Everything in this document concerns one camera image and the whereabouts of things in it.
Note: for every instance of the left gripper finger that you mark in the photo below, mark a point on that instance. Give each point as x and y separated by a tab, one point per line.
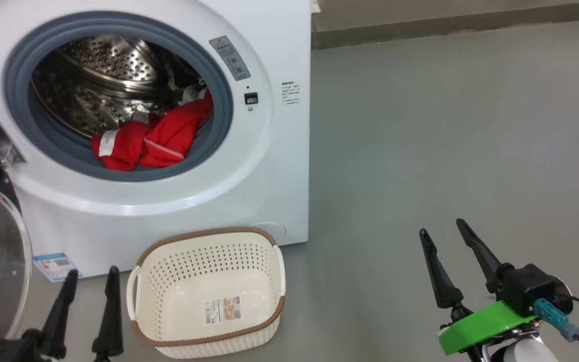
111	327
61	317

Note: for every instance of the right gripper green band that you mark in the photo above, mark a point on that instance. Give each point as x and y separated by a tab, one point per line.
480	327

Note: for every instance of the cream perforated laundry basket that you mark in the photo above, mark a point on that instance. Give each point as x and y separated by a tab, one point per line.
204	271

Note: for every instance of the printed label sticker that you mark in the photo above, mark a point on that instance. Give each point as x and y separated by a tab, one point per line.
222	310

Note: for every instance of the white front-load washing machine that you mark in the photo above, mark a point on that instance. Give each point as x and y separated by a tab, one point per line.
249	176

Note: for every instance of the stainless steel washer drum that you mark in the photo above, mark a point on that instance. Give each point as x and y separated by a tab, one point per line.
98	75

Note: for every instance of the black door latch socket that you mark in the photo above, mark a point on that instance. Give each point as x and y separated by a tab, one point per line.
251	98

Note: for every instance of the blue energy label sticker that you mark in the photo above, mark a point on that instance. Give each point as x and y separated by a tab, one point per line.
57	266

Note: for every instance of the round white filter cover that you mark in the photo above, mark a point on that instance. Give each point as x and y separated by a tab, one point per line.
272	230

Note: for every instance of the grey warning sticker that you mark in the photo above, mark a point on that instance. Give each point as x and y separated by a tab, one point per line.
230	58

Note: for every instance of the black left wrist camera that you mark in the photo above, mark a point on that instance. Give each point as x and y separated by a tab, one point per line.
10	347

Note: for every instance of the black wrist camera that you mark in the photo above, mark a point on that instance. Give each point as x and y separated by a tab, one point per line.
531	289
10	347

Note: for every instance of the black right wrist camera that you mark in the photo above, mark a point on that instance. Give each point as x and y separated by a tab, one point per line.
531	289

